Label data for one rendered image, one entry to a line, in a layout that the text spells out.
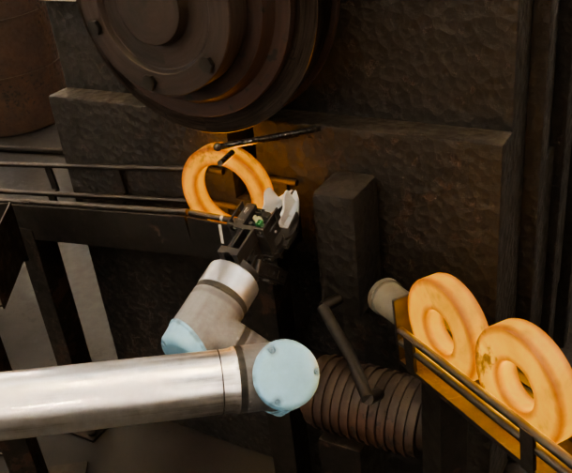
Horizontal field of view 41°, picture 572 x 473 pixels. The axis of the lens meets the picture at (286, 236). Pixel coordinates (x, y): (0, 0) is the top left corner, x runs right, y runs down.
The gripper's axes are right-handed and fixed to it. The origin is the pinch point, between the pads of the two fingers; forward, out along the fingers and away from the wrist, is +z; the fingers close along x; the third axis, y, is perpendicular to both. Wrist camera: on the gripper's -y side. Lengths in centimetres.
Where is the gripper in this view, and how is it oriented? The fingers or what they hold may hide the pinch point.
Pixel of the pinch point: (292, 199)
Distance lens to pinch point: 134.6
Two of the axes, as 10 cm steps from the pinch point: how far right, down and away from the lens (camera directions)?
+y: -2.4, -6.8, -6.9
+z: 4.3, -7.2, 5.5
